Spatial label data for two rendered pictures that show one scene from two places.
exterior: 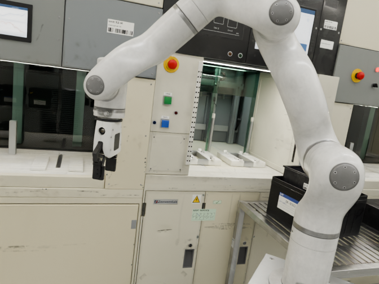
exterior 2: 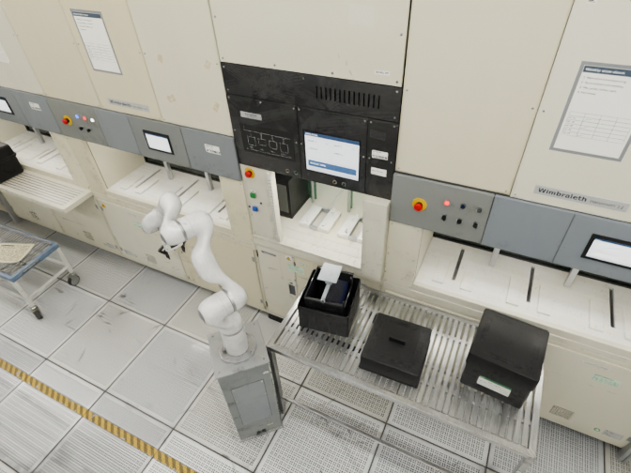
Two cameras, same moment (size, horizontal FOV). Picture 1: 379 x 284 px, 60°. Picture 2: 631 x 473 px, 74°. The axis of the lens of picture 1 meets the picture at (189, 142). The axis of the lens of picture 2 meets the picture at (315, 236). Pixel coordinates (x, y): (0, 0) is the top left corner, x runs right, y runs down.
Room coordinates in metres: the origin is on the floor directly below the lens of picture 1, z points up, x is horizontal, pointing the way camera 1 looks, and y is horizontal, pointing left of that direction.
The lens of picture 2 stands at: (0.32, -1.59, 2.62)
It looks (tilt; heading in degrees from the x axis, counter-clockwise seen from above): 42 degrees down; 47
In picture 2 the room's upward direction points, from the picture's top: 3 degrees counter-clockwise
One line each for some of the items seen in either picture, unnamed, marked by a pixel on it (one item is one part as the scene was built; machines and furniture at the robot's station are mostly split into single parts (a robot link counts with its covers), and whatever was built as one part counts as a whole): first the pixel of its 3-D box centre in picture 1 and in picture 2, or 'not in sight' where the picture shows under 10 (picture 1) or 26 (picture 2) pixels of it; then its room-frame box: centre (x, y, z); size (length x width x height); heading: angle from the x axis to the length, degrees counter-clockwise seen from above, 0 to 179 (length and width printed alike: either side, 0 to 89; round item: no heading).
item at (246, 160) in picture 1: (240, 158); (358, 228); (1.87, -0.31, 0.89); 0.22 x 0.21 x 0.04; 19
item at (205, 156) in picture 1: (197, 156); (320, 218); (1.78, -0.05, 0.89); 0.22 x 0.21 x 0.04; 19
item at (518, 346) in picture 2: not in sight; (502, 358); (1.63, -1.39, 0.89); 0.29 x 0.29 x 0.25; 15
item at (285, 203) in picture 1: (314, 204); (330, 302); (1.34, -0.56, 0.85); 0.28 x 0.28 x 0.17; 28
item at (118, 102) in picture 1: (111, 83); not in sight; (0.90, 0.23, 1.26); 0.09 x 0.08 x 0.13; 174
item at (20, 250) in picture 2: not in sight; (8, 251); (0.20, 1.83, 0.47); 0.31 x 0.23 x 0.02; 131
